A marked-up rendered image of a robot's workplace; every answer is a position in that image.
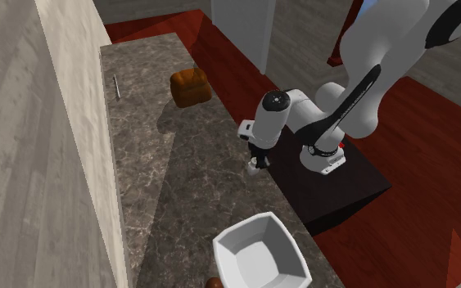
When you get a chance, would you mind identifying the white square bowl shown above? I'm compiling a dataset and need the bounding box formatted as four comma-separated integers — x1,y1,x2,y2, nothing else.
212,211,314,288

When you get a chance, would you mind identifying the white upright panel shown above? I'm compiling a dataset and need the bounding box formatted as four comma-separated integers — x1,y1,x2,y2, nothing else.
210,0,278,76

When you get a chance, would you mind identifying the brown bread loaf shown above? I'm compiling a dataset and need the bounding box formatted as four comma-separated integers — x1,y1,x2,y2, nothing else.
169,67,213,110

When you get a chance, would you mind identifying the dark robot stand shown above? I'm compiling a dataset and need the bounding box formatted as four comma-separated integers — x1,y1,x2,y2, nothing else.
267,126,393,237

